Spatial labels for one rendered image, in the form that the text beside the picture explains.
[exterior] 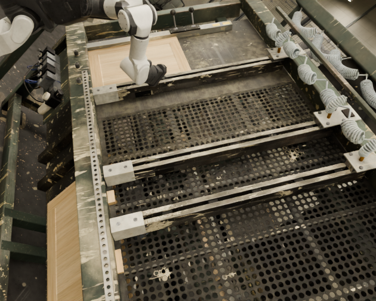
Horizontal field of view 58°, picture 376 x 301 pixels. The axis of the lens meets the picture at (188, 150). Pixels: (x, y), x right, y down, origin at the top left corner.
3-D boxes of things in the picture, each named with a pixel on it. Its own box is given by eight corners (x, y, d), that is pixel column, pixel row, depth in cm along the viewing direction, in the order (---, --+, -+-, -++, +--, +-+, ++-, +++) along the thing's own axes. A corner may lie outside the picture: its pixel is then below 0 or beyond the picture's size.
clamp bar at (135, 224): (112, 223, 135) (98, 190, 116) (373, 159, 153) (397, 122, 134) (115, 245, 128) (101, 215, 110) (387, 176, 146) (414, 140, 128)
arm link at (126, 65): (145, 87, 154) (131, 85, 144) (130, 71, 156) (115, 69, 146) (159, 67, 150) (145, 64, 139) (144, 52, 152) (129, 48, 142)
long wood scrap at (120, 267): (114, 251, 127) (114, 249, 126) (120, 249, 127) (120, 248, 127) (118, 274, 122) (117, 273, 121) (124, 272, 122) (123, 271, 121)
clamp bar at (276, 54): (95, 95, 184) (83, 58, 166) (293, 58, 202) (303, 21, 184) (96, 107, 178) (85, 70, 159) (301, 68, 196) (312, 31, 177)
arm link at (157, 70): (156, 91, 165) (142, 90, 155) (143, 78, 167) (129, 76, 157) (171, 71, 160) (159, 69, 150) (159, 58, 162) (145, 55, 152)
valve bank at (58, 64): (23, 59, 207) (46, 32, 199) (44, 71, 217) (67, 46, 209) (18, 113, 176) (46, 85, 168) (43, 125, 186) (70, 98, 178)
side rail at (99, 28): (87, 36, 233) (83, 21, 225) (236, 12, 250) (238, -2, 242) (88, 41, 230) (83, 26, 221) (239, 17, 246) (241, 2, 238)
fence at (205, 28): (88, 49, 213) (86, 43, 210) (229, 25, 228) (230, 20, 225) (88, 53, 210) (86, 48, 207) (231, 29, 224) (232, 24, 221)
